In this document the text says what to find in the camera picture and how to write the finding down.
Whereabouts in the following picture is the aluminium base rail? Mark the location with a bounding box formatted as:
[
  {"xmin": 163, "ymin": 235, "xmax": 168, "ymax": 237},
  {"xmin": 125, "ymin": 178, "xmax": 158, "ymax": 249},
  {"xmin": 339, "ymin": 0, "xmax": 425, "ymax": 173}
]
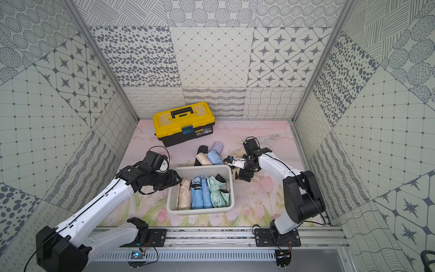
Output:
[{"xmin": 94, "ymin": 227, "xmax": 349, "ymax": 268}]

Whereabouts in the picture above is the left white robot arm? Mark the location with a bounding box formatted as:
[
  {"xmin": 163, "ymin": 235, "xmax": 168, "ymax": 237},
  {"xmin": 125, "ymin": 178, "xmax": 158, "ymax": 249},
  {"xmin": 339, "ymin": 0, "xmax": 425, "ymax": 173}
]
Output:
[{"xmin": 33, "ymin": 151, "xmax": 182, "ymax": 272}]

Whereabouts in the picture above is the white plastic storage box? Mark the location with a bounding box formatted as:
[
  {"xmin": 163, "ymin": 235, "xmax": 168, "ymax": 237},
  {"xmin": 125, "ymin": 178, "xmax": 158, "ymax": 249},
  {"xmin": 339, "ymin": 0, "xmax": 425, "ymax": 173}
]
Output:
[{"xmin": 167, "ymin": 165, "xmax": 235, "ymax": 215}]

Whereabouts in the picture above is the black umbrella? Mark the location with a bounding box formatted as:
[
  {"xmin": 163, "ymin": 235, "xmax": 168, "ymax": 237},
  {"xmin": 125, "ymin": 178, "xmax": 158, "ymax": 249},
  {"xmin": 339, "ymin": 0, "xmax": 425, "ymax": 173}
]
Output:
[{"xmin": 194, "ymin": 146, "xmax": 208, "ymax": 166}]

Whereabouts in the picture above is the small pale blue umbrella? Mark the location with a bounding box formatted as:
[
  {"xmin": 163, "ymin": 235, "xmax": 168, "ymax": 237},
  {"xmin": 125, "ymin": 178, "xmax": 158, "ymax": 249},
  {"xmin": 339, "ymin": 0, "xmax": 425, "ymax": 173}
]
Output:
[{"xmin": 207, "ymin": 150, "xmax": 224, "ymax": 165}]

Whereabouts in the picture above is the small beige umbrella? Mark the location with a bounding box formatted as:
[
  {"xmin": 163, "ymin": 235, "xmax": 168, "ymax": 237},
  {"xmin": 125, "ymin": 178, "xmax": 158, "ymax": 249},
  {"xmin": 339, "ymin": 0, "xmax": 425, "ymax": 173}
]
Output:
[{"xmin": 196, "ymin": 153, "xmax": 213, "ymax": 166}]

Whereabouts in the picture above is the lavender folded umbrella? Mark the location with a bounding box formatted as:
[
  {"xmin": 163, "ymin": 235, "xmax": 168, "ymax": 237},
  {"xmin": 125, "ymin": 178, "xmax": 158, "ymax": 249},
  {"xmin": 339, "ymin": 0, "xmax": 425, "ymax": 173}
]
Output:
[{"xmin": 210, "ymin": 141, "xmax": 224, "ymax": 155}]

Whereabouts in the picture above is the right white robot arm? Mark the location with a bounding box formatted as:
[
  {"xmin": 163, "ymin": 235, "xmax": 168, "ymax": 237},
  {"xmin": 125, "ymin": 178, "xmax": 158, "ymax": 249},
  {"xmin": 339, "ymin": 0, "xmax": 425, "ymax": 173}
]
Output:
[{"xmin": 233, "ymin": 137, "xmax": 326, "ymax": 237}]

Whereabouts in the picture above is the yellow black toolbox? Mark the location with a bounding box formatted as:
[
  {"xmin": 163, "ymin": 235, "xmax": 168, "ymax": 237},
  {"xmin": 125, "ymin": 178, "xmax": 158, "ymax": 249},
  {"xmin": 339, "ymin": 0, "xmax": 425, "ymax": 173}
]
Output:
[{"xmin": 153, "ymin": 102, "xmax": 215, "ymax": 147}]

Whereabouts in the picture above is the light blue slim umbrella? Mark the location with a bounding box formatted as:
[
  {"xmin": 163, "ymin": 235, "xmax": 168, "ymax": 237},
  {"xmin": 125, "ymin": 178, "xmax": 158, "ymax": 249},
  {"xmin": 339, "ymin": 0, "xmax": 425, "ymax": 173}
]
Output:
[{"xmin": 190, "ymin": 175, "xmax": 203, "ymax": 210}]

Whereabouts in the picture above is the mint green umbrella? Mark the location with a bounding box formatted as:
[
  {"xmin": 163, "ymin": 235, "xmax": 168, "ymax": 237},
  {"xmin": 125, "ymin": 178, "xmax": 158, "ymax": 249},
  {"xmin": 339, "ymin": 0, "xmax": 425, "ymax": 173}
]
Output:
[{"xmin": 207, "ymin": 174, "xmax": 230, "ymax": 208}]

